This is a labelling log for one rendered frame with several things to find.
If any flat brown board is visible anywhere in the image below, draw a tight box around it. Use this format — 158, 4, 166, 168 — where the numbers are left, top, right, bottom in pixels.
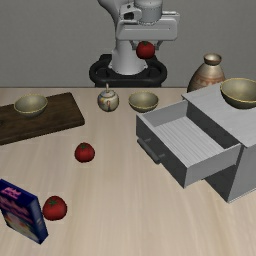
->
0, 91, 86, 147

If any grey open drawer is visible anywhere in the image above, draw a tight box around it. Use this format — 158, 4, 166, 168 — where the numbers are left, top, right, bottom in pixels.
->
135, 99, 243, 190

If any blue carton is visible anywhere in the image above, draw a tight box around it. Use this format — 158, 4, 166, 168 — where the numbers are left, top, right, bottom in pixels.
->
0, 178, 50, 245

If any grey cabinet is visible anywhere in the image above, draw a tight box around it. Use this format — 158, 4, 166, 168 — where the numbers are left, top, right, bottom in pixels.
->
181, 83, 256, 204

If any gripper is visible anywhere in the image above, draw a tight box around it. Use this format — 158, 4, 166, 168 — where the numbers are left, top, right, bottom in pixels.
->
115, 10, 181, 52

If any red tomato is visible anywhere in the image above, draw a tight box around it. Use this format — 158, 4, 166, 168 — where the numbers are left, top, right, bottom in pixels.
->
41, 195, 69, 222
135, 40, 157, 60
73, 141, 96, 164

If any white patterned teapot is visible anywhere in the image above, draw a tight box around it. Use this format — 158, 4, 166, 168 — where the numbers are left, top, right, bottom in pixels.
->
96, 82, 120, 113

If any beige bowl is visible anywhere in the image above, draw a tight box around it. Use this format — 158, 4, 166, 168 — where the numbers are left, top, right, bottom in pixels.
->
219, 77, 256, 110
128, 90, 160, 114
13, 93, 49, 118

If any brown patterned vase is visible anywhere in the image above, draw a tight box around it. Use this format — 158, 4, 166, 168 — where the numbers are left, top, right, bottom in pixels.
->
186, 52, 227, 94

